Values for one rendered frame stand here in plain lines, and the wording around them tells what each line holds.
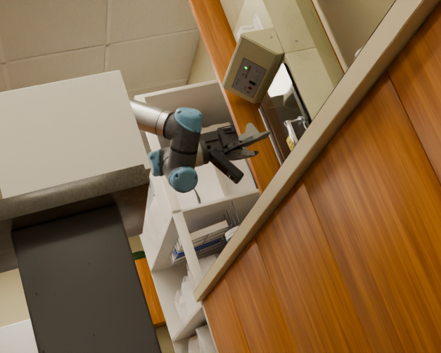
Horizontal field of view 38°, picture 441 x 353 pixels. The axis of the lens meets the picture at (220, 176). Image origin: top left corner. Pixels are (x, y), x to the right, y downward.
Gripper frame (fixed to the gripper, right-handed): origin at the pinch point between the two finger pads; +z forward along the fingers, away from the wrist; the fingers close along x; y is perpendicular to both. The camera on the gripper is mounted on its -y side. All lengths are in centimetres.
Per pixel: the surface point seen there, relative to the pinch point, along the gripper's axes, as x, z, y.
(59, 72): 190, -35, 146
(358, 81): -82, -14, -23
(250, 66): 8.2, 8.1, 30.4
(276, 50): -4.1, 12.9, 27.7
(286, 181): -39.0, -14.3, -24.0
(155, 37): 170, 26, 146
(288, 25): -3.9, 19.9, 35.9
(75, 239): -54, -63, -29
